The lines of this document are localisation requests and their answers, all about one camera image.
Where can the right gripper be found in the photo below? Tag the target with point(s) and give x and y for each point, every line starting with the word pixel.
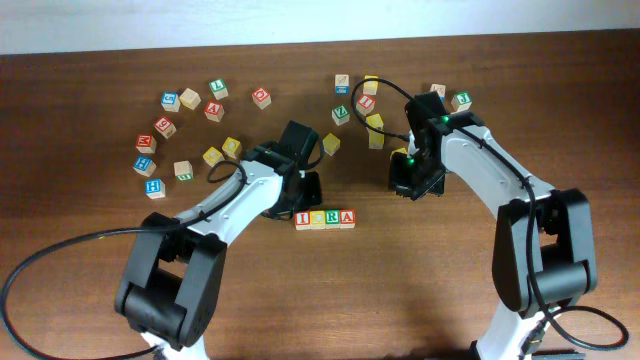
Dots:
pixel 399 180

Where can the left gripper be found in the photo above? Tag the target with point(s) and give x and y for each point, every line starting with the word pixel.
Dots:
pixel 315 197

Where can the red i block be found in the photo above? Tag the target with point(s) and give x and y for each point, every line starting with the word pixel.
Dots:
pixel 302 220
pixel 365 104

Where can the yellow C block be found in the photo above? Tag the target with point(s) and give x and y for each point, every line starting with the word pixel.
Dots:
pixel 317 219

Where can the green R block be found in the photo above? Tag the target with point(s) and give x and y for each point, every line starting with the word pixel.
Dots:
pixel 332 219

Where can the red a block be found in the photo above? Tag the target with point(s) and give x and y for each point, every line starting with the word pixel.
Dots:
pixel 347 218
pixel 214 111

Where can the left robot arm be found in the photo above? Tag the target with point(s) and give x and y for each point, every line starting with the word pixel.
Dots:
pixel 170 286

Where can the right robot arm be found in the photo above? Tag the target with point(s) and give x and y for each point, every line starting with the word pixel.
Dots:
pixel 542 233

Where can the yellow umbrella block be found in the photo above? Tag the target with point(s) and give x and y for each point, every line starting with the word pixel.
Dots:
pixel 400 151

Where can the yellow block middle lower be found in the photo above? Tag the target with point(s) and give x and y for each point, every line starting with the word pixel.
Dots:
pixel 376 140

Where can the yellow o block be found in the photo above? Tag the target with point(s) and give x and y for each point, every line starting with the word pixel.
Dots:
pixel 331 144
pixel 232 148

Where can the yellow block middle upper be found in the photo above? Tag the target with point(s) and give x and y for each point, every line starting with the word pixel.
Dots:
pixel 375 121

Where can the yellow O block left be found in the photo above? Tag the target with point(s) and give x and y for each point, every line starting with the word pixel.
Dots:
pixel 232 148

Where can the green Z block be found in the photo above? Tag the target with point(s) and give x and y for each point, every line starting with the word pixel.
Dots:
pixel 340 115

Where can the green J block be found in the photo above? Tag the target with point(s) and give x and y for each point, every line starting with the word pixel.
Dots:
pixel 461 101

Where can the blue X block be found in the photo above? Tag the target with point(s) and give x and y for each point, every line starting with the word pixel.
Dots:
pixel 439 89

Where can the yellow G block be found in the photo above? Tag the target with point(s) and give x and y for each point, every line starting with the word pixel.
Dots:
pixel 213 156

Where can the yellow block top row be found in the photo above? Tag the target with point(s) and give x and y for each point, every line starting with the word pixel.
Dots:
pixel 370 86

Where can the red C block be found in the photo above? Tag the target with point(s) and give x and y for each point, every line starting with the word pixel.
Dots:
pixel 261 97

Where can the blue-sided picture block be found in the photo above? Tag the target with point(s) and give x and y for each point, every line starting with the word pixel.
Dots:
pixel 342 84

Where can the green-sided wooden block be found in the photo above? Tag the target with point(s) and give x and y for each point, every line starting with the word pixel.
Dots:
pixel 183 170

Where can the green L block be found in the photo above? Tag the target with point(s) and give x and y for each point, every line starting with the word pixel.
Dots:
pixel 219 89

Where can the wooden yellow-sided K block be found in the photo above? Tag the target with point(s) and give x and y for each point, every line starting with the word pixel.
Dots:
pixel 190 99

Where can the blue H block lower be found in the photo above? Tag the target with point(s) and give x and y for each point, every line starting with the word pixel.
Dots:
pixel 155 189

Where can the blue h block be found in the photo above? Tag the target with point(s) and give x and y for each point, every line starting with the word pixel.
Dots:
pixel 144 166
pixel 155 189

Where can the red 6 block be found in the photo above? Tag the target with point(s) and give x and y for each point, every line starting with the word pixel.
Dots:
pixel 165 127

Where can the blue 5 block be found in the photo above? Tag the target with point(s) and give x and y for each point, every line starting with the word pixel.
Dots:
pixel 170 102

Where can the blue H block upper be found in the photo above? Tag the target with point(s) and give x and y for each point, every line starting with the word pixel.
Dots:
pixel 144 166

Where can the red M block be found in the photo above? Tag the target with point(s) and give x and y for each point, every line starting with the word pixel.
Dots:
pixel 146 144

